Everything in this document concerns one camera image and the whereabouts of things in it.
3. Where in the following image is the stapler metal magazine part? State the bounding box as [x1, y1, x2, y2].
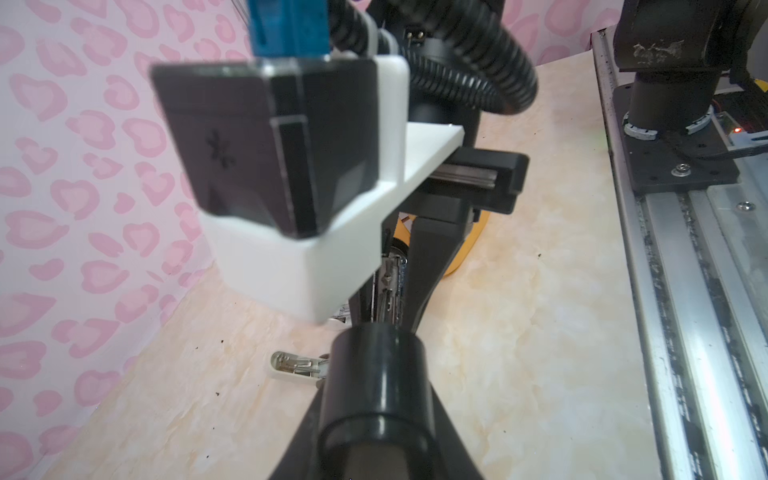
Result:
[267, 351, 329, 384]

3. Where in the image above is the black stapler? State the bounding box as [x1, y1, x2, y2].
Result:
[271, 248, 482, 479]

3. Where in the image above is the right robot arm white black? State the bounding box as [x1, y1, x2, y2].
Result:
[329, 1, 767, 332]

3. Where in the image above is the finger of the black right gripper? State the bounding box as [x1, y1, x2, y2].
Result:
[401, 212, 474, 332]

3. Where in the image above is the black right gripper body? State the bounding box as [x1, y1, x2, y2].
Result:
[367, 1, 531, 224]

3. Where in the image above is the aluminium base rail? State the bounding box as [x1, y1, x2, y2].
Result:
[591, 28, 767, 479]

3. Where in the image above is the yellow plastic tray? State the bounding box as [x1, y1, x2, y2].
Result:
[393, 210, 491, 278]

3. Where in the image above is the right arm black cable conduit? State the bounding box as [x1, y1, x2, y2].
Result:
[326, 0, 540, 116]

